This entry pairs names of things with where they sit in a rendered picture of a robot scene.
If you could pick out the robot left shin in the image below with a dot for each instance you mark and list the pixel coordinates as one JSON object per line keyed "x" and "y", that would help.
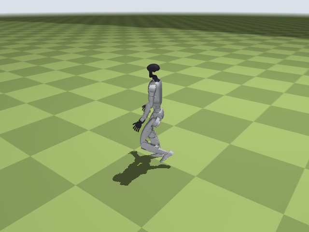
{"x": 153, "y": 148}

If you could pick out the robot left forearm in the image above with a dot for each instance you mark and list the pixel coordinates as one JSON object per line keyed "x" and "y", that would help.
{"x": 146, "y": 112}

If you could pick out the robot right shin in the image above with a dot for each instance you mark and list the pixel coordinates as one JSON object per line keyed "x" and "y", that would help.
{"x": 155, "y": 141}

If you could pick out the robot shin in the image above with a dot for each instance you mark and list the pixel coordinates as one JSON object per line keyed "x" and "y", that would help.
{"x": 153, "y": 148}
{"x": 155, "y": 141}

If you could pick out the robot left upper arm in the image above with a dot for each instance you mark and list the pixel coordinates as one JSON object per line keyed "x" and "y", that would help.
{"x": 151, "y": 96}

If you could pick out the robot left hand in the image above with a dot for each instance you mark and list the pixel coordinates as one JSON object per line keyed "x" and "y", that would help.
{"x": 138, "y": 125}

